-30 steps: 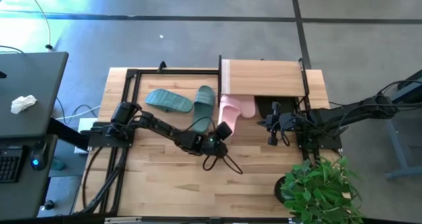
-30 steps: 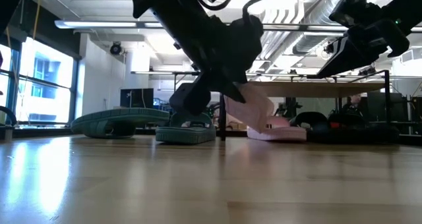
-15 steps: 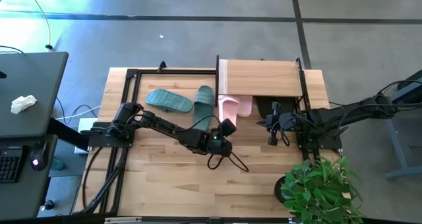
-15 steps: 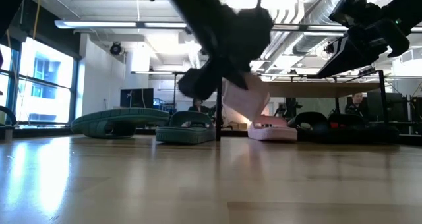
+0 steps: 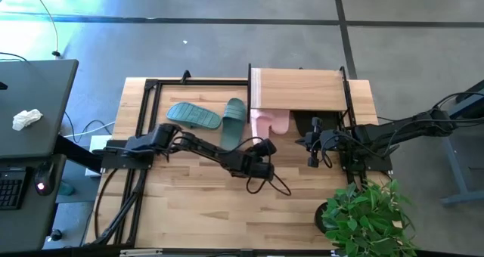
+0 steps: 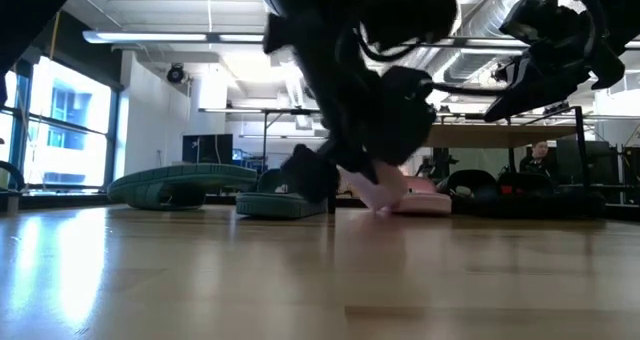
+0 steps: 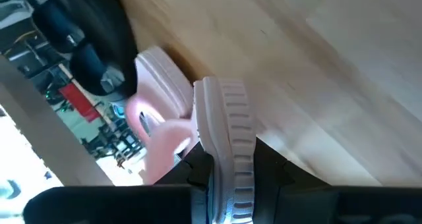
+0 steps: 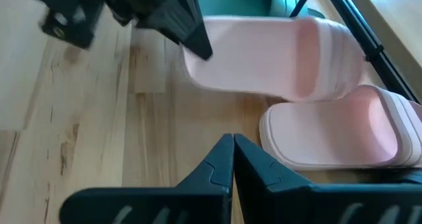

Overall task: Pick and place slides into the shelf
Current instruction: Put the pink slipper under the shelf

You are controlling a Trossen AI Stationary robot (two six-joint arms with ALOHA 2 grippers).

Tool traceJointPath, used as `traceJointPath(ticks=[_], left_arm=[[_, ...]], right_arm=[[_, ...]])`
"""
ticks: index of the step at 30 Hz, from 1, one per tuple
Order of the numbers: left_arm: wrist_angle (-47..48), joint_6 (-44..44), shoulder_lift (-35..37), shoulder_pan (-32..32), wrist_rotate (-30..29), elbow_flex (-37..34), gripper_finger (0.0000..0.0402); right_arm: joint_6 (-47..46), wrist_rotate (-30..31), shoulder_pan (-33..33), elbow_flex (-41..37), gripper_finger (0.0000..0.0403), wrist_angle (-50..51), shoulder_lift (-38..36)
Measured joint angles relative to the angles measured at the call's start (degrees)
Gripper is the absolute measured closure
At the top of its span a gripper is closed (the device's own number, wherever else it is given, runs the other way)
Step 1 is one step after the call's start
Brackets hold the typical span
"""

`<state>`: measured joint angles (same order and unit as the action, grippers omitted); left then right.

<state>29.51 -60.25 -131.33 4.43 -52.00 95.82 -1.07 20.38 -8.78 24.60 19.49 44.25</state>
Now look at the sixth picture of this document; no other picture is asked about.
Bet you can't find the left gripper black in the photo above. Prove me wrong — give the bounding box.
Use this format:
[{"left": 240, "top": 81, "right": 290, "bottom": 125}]
[{"left": 280, "top": 67, "right": 437, "bottom": 204}]

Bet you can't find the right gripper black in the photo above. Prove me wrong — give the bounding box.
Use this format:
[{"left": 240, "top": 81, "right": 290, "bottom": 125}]
[{"left": 483, "top": 9, "right": 626, "bottom": 122}]

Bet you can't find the pink slide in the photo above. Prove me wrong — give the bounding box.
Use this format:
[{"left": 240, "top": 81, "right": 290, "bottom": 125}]
[
  {"left": 392, "top": 175, "right": 453, "bottom": 216},
  {"left": 343, "top": 159, "right": 409, "bottom": 214}
]

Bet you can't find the green slide strap up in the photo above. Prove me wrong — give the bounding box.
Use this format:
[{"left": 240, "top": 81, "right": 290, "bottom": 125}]
[{"left": 235, "top": 168, "right": 329, "bottom": 219}]

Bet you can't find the black slide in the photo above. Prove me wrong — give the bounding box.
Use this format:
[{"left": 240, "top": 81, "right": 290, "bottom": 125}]
[
  {"left": 497, "top": 172, "right": 557, "bottom": 216},
  {"left": 446, "top": 169, "right": 501, "bottom": 216}
]

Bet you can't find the green slide sole up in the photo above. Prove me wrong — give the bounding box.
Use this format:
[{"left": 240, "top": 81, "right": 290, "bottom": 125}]
[{"left": 107, "top": 163, "right": 259, "bottom": 211}]

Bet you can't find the person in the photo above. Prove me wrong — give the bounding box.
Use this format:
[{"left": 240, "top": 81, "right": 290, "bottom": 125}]
[{"left": 518, "top": 140, "right": 558, "bottom": 177}]

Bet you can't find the black metal stand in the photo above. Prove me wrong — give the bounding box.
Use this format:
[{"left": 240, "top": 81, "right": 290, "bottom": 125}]
[{"left": 259, "top": 108, "right": 321, "bottom": 174}]

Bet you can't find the black monitor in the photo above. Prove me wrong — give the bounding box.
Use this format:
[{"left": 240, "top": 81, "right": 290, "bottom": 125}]
[
  {"left": 554, "top": 138, "right": 619, "bottom": 186},
  {"left": 181, "top": 133, "right": 235, "bottom": 166}
]

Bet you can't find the long ceiling light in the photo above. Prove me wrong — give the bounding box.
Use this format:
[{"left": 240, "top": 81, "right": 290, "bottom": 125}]
[
  {"left": 82, "top": 29, "right": 266, "bottom": 45},
  {"left": 198, "top": 107, "right": 321, "bottom": 115}
]

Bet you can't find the black round device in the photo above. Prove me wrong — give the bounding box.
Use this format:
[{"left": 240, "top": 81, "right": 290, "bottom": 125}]
[{"left": 165, "top": 63, "right": 189, "bottom": 86}]

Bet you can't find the large window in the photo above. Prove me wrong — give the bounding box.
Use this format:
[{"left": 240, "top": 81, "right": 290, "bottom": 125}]
[{"left": 0, "top": 54, "right": 121, "bottom": 194}]

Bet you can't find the wooden shelf with black frame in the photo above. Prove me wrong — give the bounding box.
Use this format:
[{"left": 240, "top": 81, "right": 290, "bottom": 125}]
[{"left": 422, "top": 105, "right": 606, "bottom": 219}]

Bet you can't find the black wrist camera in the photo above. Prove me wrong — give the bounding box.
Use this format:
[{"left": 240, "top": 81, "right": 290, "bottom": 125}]
[{"left": 499, "top": 0, "right": 554, "bottom": 46}]

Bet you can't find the silver ventilation duct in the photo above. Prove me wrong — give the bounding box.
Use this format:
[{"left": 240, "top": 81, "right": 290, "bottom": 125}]
[{"left": 399, "top": 0, "right": 544, "bottom": 86}]

